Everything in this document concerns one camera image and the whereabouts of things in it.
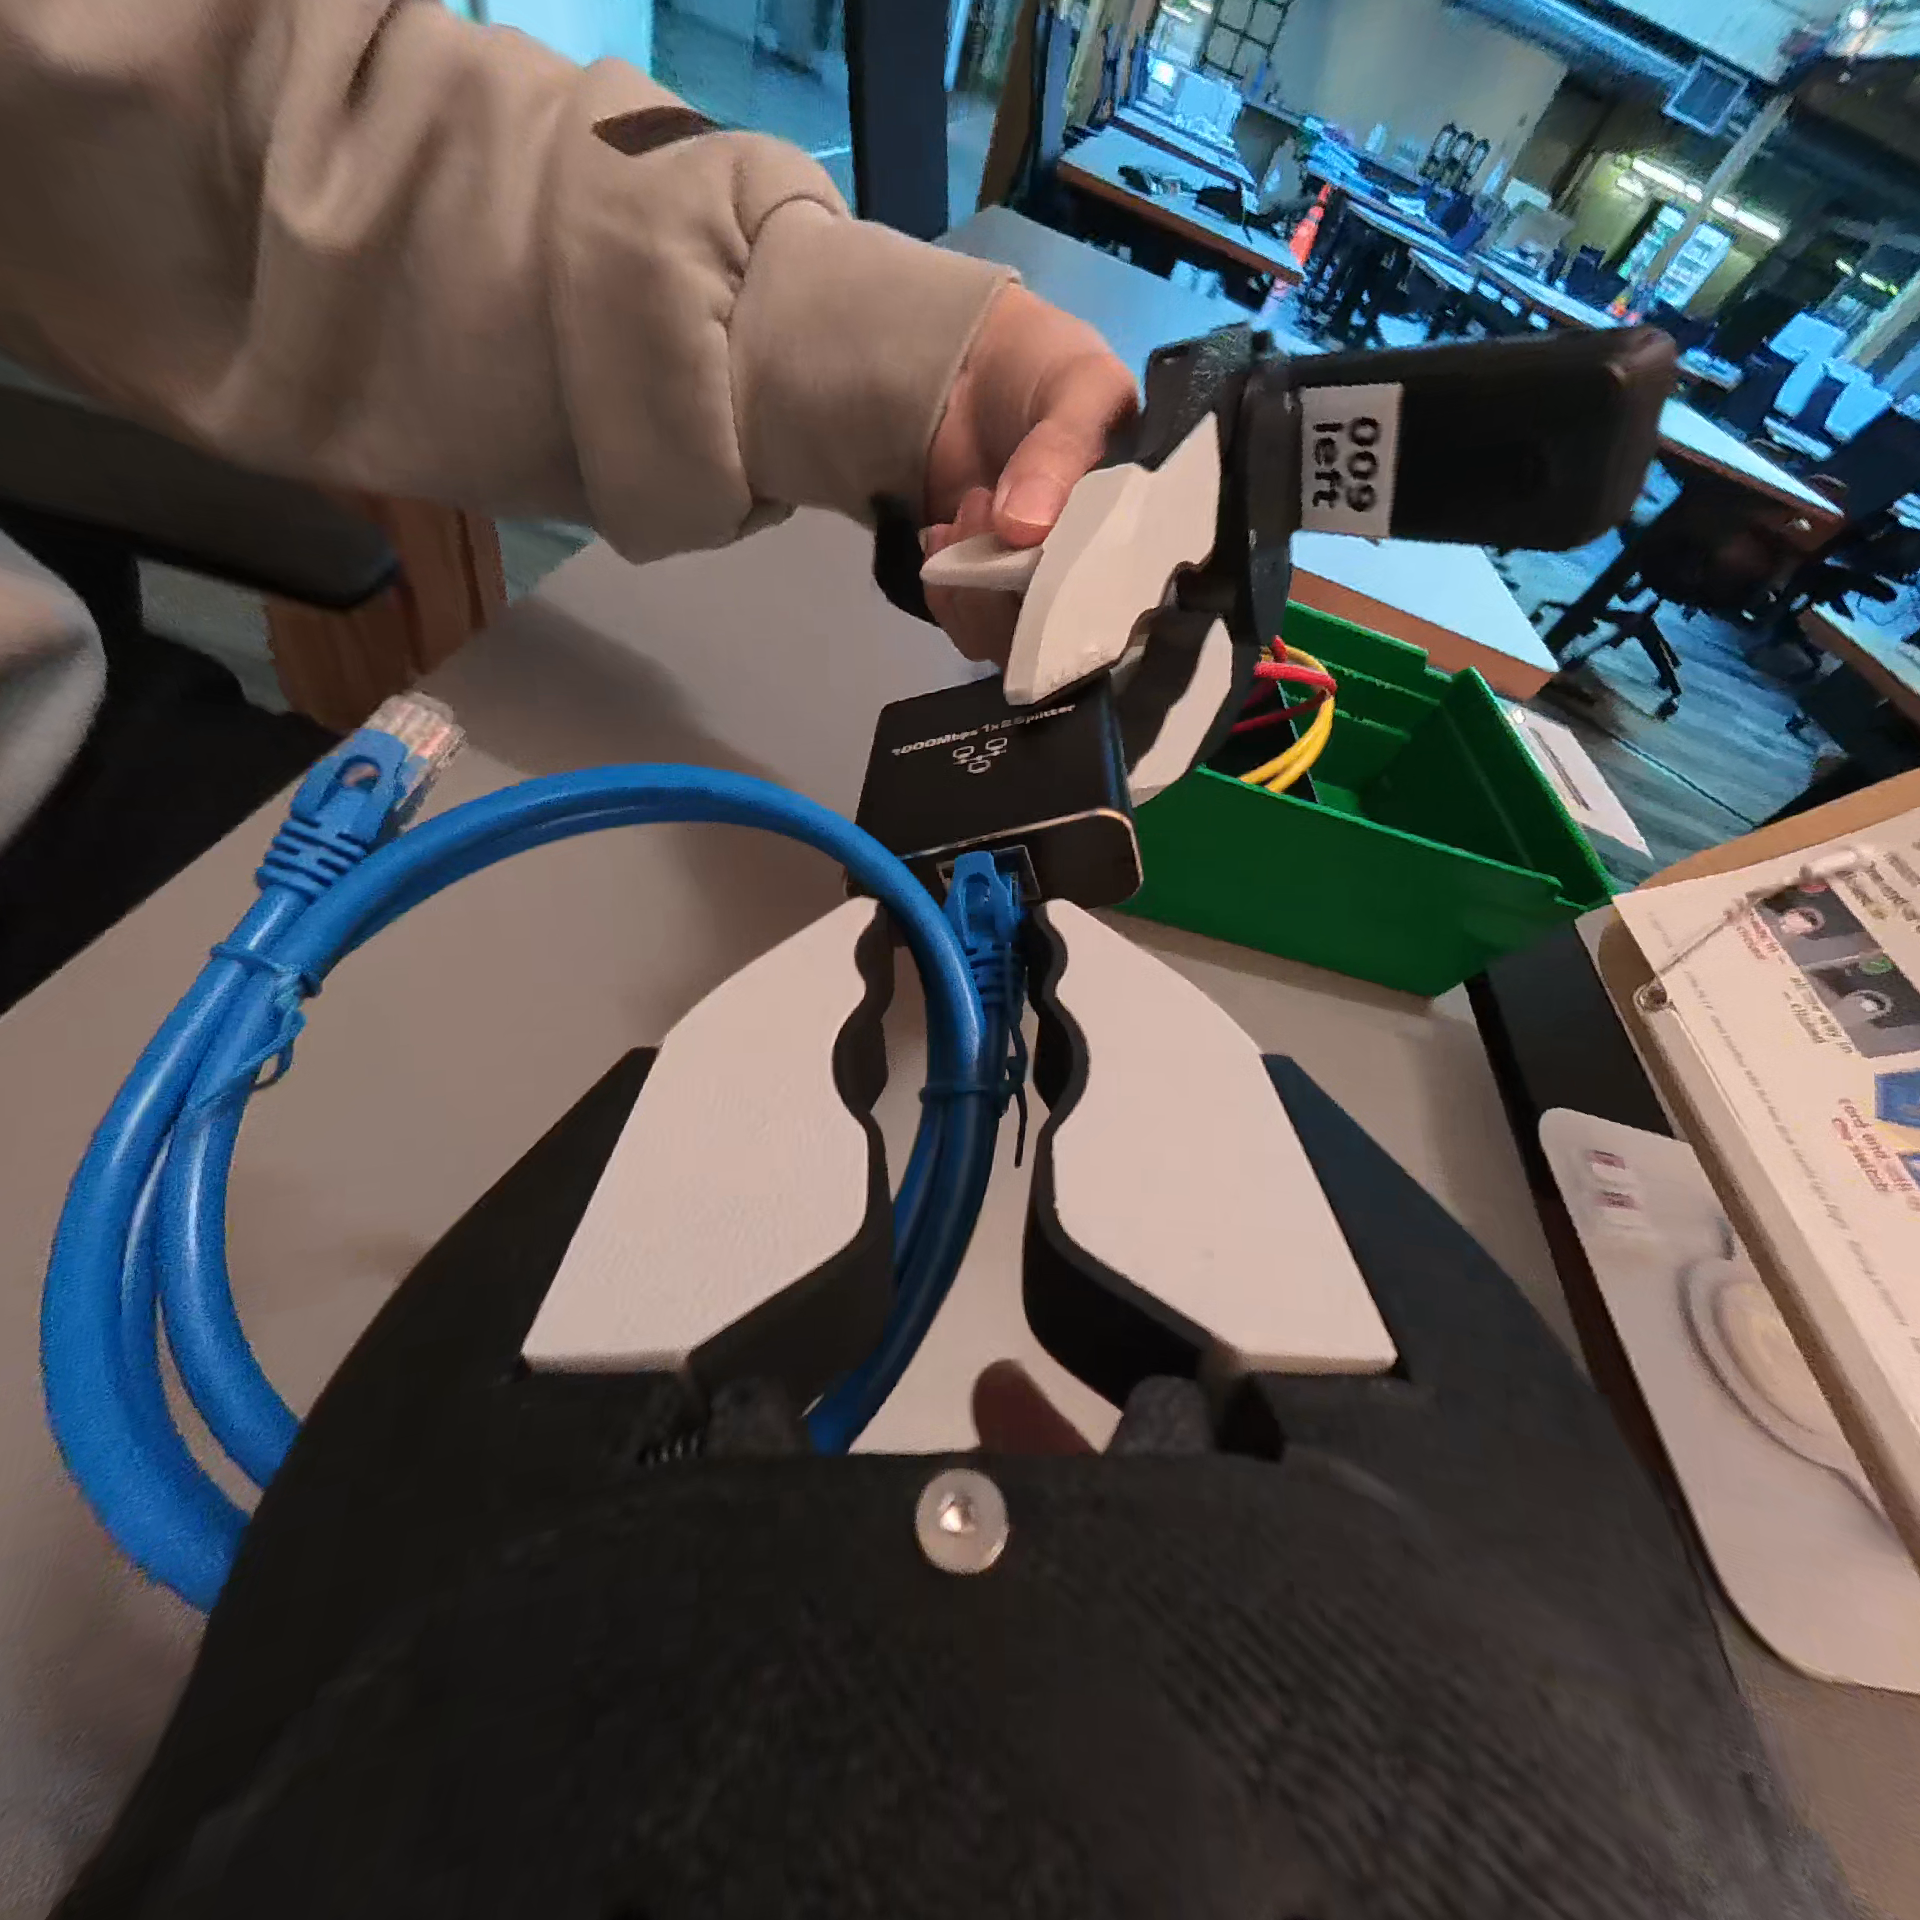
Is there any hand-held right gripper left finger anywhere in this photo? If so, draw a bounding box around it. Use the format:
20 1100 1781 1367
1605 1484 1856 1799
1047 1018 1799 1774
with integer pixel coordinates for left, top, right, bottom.
515 898 901 1411

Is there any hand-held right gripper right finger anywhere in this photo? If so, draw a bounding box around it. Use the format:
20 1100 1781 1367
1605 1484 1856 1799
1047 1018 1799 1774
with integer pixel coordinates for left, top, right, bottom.
1020 898 1403 1412

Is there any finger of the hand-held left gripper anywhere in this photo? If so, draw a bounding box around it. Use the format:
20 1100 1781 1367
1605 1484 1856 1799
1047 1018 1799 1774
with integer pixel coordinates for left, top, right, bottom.
1126 621 1251 803
916 411 1224 708

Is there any red ethernet cable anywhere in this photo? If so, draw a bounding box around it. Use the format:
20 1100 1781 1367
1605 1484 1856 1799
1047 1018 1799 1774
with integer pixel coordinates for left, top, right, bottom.
1232 647 1337 736

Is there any black ethernet splitter box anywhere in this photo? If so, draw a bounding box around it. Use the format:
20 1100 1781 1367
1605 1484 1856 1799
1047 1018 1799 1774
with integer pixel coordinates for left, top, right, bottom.
845 680 1147 913

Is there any green plastic bin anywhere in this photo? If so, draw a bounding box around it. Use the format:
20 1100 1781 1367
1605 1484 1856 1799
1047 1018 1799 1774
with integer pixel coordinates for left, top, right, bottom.
1117 600 1612 998

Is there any blue ethernet cable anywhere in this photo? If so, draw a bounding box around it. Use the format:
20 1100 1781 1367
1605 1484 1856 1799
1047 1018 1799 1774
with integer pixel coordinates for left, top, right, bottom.
41 692 1037 1612

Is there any person's left forearm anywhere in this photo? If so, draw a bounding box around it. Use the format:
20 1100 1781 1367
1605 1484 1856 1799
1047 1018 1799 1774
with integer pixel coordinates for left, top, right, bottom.
0 0 1022 565

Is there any person's left hand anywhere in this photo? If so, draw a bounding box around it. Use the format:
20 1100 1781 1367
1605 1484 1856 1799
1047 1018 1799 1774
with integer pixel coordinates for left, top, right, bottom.
916 285 1143 668

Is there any person's right hand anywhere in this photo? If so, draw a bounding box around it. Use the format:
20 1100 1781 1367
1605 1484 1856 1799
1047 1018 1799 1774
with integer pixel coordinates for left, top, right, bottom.
974 1358 1101 1457

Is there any wood-edged office table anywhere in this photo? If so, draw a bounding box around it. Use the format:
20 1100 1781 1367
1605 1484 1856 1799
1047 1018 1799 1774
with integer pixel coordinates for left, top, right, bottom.
1648 393 1850 525
929 203 1561 708

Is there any white board stand base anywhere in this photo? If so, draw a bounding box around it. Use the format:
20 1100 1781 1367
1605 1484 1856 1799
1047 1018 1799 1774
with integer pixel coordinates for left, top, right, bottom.
1539 1108 1920 1699

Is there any wooden instruction board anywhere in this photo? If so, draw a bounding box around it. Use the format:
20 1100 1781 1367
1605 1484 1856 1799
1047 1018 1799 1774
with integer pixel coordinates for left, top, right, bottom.
1598 770 1920 1560

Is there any wooden support pillar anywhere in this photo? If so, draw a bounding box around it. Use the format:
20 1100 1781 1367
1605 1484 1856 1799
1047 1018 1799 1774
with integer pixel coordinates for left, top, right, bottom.
261 497 513 732

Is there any yellow cable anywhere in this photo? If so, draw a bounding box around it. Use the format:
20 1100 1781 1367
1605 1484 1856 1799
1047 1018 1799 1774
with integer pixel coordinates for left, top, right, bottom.
1239 647 1338 794

